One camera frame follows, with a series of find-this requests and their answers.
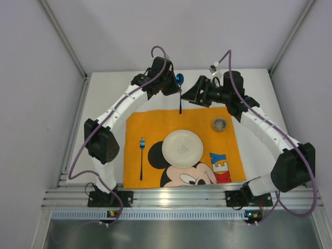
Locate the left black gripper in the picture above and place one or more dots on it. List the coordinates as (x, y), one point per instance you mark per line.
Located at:
(171, 84)

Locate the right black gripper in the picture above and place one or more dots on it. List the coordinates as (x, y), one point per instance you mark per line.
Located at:
(203, 92)

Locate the blue metallic spoon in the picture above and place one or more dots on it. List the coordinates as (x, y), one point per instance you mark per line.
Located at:
(180, 80)

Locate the small grey cup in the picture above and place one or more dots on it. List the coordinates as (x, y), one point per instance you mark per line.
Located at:
(219, 124)

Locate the cream round plate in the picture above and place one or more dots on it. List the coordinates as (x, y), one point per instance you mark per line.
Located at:
(182, 149)

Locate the blue metallic fork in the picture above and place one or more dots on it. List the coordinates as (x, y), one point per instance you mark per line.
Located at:
(142, 146)

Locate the orange Mickey placemat cloth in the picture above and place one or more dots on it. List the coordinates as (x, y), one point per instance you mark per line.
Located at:
(220, 163)

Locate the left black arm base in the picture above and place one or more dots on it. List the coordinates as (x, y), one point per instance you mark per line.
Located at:
(108, 200)

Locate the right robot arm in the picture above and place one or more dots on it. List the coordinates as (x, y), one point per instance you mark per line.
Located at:
(294, 161)

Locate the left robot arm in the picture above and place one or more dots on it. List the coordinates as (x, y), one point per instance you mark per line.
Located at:
(103, 146)

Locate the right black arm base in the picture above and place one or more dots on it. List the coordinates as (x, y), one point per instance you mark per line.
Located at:
(238, 199)

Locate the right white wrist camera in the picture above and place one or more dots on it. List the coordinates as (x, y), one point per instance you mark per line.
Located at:
(214, 70)

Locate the aluminium rail frame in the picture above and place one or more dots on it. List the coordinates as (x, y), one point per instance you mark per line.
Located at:
(173, 217)

